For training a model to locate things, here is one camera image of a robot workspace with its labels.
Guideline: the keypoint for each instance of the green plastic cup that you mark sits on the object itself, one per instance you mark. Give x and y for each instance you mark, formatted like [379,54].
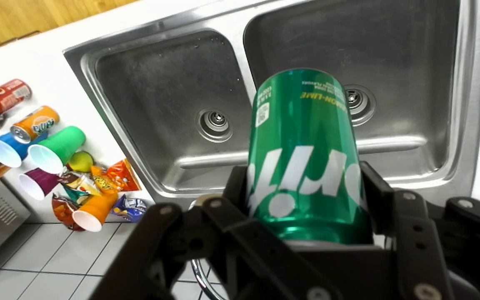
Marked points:
[54,152]

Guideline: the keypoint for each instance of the orange plastic cup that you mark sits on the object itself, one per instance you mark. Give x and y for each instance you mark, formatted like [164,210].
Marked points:
[94,212]

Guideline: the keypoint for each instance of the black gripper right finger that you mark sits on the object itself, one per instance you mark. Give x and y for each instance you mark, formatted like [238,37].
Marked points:
[438,249]

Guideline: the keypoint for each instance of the green pear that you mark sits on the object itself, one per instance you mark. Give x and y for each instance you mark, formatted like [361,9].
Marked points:
[81,162]

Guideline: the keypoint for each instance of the stainless steel double sink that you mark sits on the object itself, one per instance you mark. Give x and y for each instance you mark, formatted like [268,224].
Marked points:
[178,94]

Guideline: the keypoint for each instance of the chrome gooseneck faucet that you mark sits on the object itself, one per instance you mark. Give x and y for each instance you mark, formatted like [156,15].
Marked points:
[203,272]

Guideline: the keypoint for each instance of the blue snack bag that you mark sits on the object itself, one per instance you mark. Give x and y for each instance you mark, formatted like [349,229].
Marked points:
[131,209]

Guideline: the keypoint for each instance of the orange chip bag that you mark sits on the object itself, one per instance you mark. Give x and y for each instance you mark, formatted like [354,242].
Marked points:
[118,177]

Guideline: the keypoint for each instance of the orange soda can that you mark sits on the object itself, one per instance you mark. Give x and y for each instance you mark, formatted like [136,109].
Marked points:
[36,124]

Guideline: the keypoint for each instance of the red soda can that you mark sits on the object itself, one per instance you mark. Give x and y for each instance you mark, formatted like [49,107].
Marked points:
[13,94]

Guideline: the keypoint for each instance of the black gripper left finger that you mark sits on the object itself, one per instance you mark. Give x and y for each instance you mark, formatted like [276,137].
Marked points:
[251,262]

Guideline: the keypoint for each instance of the green soda can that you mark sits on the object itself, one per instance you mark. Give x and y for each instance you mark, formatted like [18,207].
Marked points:
[304,170]

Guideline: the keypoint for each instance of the blue plastic cup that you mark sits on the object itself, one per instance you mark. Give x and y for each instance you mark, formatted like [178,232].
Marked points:
[14,152]

